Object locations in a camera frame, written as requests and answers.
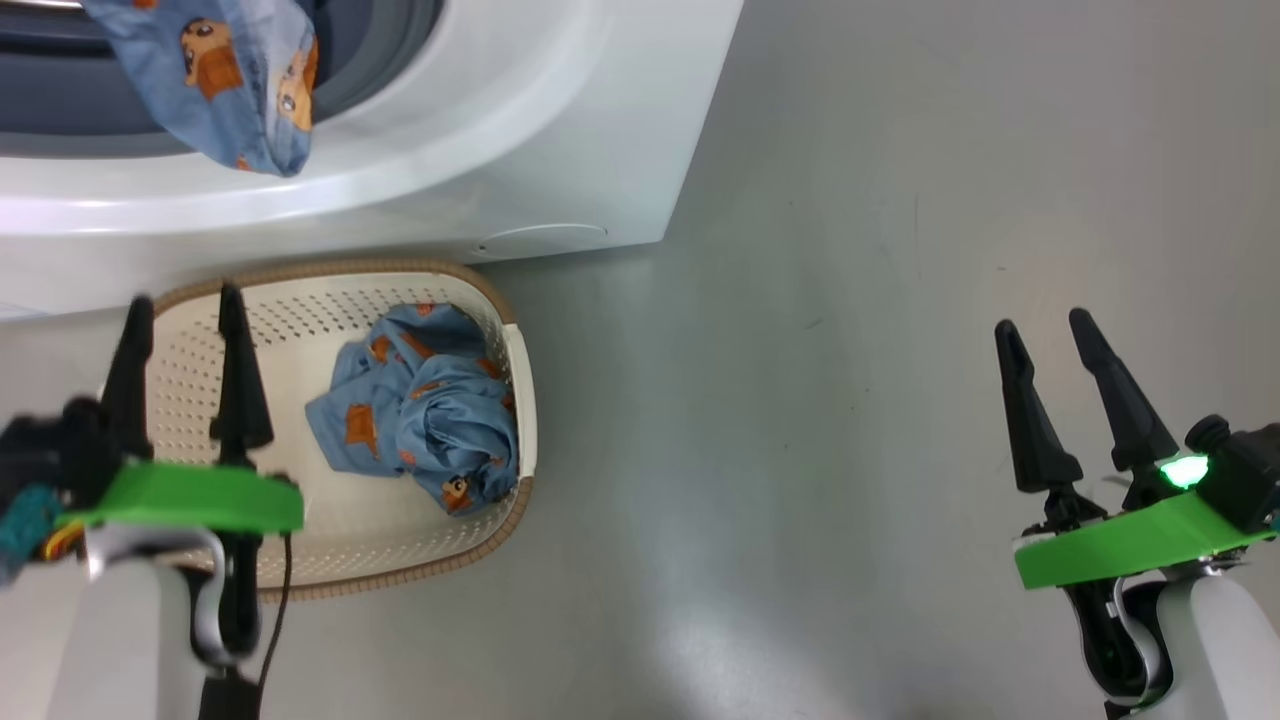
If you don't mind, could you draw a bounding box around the white washing machine body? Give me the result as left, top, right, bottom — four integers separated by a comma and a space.
0, 0, 746, 321

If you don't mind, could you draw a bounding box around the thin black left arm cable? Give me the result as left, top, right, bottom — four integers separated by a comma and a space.
250, 533, 293, 701

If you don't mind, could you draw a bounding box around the blue bear print garment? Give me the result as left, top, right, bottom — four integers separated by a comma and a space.
305, 303, 521, 516
80, 0, 319, 178

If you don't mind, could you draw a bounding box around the round white filter cover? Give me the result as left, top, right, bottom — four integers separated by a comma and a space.
475, 224, 608, 259

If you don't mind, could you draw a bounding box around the grey rubber door gasket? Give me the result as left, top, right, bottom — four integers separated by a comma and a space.
0, 0, 446, 159

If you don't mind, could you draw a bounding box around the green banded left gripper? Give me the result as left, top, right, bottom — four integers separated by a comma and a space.
55, 283, 304, 534

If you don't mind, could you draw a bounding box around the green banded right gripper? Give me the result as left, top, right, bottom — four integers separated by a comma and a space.
994, 308, 1280, 591

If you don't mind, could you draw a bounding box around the cream perforated laundry basket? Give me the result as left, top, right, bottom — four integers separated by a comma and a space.
150, 258, 538, 603

